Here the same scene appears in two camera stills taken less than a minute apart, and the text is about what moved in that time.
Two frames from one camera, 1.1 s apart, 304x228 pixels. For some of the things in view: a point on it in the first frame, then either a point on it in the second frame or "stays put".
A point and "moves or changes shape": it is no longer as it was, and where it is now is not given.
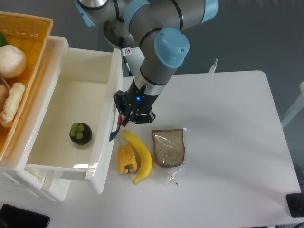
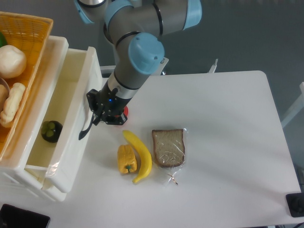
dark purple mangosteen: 80,133 -> 51,130
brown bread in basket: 4,93 stays put
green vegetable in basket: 3,41 stays put
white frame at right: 299,105 stays put
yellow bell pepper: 127,161 stays put
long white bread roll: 11,103 stays put
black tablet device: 12,217 stays put
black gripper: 137,103 -> 109,105
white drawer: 73,131 moves or changes shape
